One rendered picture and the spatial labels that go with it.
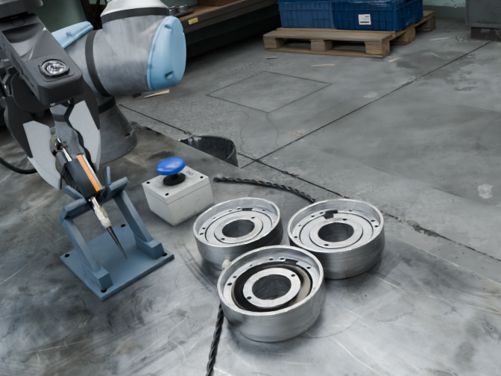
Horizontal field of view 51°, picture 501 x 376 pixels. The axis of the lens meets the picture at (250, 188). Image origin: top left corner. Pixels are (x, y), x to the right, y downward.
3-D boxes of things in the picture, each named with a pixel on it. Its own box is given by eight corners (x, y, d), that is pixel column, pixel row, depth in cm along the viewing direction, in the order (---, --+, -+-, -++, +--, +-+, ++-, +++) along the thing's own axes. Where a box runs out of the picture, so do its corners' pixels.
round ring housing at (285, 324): (298, 361, 46) (291, 327, 44) (205, 330, 52) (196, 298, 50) (344, 287, 54) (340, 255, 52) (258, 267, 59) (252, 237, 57)
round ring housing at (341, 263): (395, 276, 54) (393, 244, 52) (294, 289, 55) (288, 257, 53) (376, 221, 63) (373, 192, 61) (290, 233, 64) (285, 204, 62)
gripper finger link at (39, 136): (47, 178, 66) (33, 107, 62) (65, 191, 62) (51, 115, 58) (22, 185, 64) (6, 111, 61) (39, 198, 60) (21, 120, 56)
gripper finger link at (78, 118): (98, 151, 69) (63, 90, 64) (118, 161, 65) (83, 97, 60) (79, 164, 68) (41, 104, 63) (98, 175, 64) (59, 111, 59)
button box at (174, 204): (215, 204, 74) (208, 174, 72) (173, 226, 71) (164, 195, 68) (187, 187, 80) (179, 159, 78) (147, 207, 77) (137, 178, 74)
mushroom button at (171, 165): (197, 190, 73) (188, 159, 71) (173, 203, 71) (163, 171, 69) (183, 183, 76) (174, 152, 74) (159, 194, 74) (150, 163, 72)
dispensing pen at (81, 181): (120, 262, 60) (47, 137, 60) (112, 268, 63) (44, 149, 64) (136, 253, 61) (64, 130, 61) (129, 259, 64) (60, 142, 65)
